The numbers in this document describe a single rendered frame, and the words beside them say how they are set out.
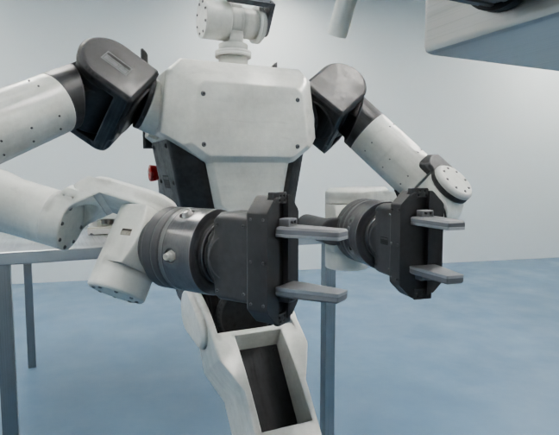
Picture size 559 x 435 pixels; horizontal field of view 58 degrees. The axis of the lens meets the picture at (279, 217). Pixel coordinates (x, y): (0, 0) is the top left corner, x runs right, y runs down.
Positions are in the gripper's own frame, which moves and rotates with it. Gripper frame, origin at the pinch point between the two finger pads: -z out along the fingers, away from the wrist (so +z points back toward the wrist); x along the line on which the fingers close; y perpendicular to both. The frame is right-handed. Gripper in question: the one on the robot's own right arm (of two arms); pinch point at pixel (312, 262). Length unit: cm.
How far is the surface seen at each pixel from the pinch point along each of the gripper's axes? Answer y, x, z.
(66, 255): -45, 15, 102
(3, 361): -32, 43, 113
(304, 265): -425, 92, 243
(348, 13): 21.3, -14.2, -13.1
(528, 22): 22.1, -12.7, -19.4
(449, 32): 20.5, -13.1, -16.7
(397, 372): -210, 97, 64
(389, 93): -494, -93, 178
